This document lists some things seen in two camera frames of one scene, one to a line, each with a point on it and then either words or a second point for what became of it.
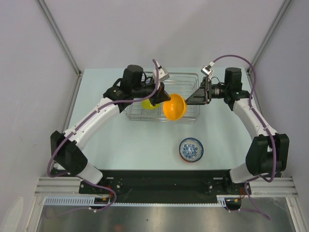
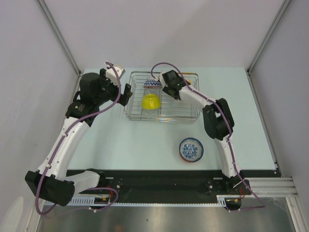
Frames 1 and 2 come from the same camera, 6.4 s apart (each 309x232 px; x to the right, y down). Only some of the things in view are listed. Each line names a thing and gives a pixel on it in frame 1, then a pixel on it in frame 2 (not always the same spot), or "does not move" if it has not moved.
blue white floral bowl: x=191 y=150 does not move
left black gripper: x=160 y=96 -> x=104 y=79
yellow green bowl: x=147 y=104 does not move
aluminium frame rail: x=55 y=186 does not move
